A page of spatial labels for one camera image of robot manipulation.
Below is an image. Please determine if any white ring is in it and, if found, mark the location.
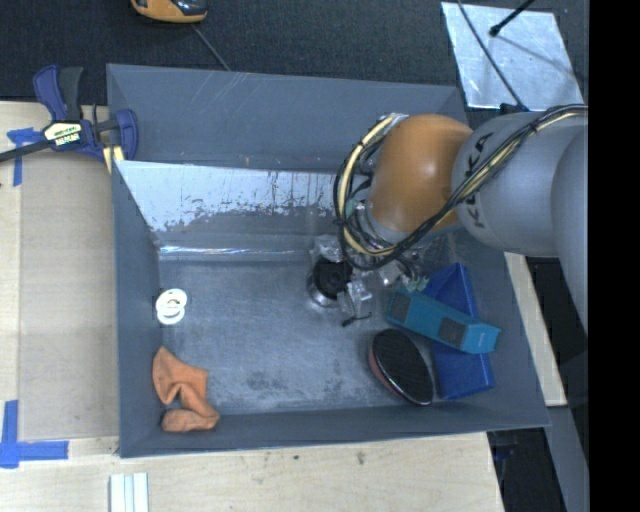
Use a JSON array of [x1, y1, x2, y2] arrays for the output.
[[155, 301, 187, 327], [160, 288, 190, 312]]

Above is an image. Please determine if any teal long box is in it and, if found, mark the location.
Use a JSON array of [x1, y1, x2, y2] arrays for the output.
[[385, 286, 503, 355]]

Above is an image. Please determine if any black oval disc red rim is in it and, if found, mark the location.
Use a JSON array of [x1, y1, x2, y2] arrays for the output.
[[368, 327, 436, 408]]

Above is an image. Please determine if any orange cloth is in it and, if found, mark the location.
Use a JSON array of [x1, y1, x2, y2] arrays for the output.
[[151, 345, 222, 434]]

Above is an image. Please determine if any black cylinder on white bracket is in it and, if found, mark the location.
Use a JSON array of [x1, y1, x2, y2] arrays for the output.
[[306, 257, 352, 309]]

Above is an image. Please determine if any grey metal bin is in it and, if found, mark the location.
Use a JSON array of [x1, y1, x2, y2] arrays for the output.
[[105, 63, 552, 459]]

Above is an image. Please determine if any blue flat box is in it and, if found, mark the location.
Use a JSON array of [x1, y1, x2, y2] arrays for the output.
[[422, 262, 497, 402]]

